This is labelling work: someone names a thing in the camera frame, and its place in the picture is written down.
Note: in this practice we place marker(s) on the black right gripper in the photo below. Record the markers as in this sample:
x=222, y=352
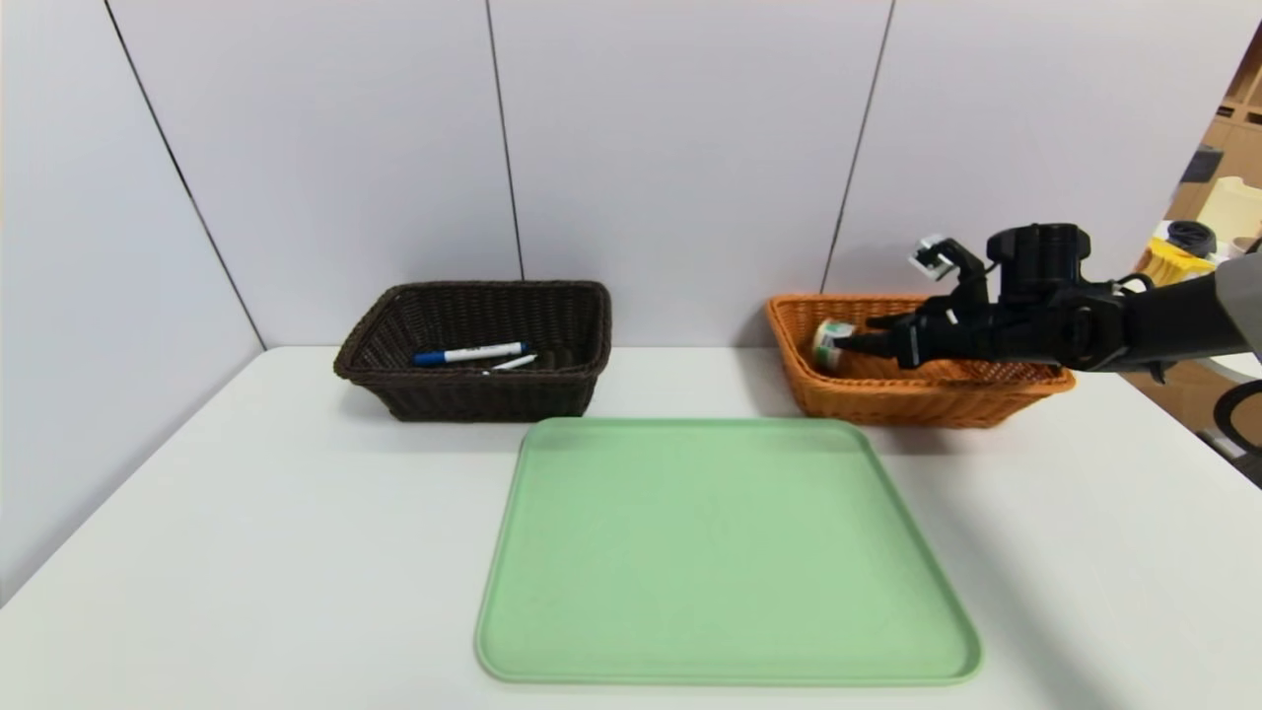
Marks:
x=916, y=344

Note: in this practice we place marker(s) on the tin can with green label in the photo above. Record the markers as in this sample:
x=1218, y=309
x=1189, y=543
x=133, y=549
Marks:
x=830, y=343

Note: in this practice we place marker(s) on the small white pen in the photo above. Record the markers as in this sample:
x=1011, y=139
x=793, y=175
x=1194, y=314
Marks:
x=518, y=362

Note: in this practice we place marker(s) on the white marker with blue cap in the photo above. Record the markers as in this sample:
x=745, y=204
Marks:
x=473, y=353

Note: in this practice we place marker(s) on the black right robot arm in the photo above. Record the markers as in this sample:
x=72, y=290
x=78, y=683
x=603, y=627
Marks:
x=1134, y=325

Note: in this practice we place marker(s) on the orange wicker basket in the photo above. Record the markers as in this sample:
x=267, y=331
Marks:
x=887, y=394

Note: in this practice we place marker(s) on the dark brown wicker basket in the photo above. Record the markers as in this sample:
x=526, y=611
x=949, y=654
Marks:
x=463, y=394

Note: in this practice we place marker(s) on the light green plastic tray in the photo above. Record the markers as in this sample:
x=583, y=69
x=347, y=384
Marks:
x=730, y=572

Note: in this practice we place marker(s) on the yellow box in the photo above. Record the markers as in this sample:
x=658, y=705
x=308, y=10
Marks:
x=1173, y=261

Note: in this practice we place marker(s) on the black tape roll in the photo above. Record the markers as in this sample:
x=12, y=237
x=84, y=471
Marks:
x=1191, y=237

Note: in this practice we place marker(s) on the white side table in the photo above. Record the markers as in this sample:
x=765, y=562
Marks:
x=1244, y=367

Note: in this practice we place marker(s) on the cream plastic container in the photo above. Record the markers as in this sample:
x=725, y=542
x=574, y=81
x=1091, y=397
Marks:
x=1232, y=207

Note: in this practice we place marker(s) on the dark table leg base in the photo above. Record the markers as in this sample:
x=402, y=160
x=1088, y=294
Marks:
x=1237, y=459

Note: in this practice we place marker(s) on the wooden shelf unit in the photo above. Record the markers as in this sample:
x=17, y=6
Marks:
x=1237, y=128

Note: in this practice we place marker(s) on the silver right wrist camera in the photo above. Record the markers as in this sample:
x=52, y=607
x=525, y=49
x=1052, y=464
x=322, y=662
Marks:
x=942, y=258

